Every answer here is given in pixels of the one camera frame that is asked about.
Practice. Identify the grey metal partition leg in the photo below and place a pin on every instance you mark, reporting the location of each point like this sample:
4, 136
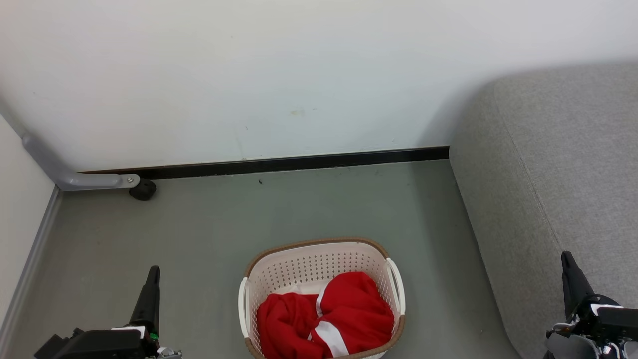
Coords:
65, 174

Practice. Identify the black wall baseboard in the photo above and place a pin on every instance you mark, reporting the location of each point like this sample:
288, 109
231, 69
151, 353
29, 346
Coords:
299, 162

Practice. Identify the grey fabric sofa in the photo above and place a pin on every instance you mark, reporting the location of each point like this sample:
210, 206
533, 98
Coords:
548, 174

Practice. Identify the black caster wheel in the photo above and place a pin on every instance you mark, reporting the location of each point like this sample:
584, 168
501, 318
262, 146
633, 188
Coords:
143, 190

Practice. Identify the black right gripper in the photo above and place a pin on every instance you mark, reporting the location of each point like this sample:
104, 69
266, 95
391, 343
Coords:
610, 319

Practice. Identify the cream perforated laundry basket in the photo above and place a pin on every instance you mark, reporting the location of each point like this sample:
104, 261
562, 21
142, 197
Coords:
324, 262

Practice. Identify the grey partition bottom strip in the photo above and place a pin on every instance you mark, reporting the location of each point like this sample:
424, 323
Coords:
27, 269

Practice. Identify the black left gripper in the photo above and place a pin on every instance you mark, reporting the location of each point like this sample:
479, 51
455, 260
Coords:
99, 345

